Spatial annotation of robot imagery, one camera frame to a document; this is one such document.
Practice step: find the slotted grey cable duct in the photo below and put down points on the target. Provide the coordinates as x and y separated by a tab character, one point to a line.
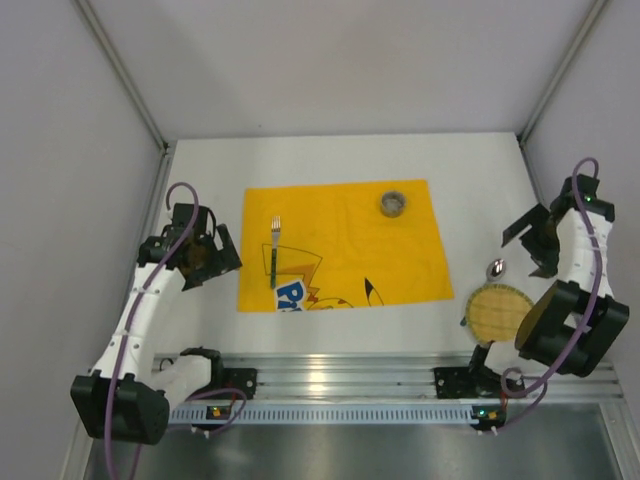
348	414

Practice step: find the fork with teal handle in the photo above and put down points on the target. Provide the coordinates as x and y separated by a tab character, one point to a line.
275	236

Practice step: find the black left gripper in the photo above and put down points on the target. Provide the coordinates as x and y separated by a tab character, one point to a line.
211	262

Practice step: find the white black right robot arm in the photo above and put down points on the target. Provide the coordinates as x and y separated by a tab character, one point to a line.
575	322

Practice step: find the yellow printed cloth placemat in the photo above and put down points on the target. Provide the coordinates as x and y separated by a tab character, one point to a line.
337	250

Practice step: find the aluminium mounting rail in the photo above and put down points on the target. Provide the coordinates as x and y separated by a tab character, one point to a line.
332	377

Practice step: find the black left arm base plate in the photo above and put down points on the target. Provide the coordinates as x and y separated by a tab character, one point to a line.
244	379

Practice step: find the aluminium frame post left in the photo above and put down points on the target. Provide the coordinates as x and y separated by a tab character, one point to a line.
98	32

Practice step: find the round woven yellow plate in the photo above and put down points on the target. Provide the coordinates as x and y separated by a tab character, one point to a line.
494	313

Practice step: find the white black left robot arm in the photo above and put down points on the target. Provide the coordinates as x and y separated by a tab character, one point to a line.
123	398

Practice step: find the aluminium frame post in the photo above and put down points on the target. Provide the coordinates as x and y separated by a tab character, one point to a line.
569	55
98	32

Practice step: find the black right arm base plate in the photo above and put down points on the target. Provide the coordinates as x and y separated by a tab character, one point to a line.
466	383

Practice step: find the aluminium frame post right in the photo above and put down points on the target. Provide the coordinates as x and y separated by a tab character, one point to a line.
569	55

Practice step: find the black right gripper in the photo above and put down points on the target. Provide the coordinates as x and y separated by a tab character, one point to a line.
535	242

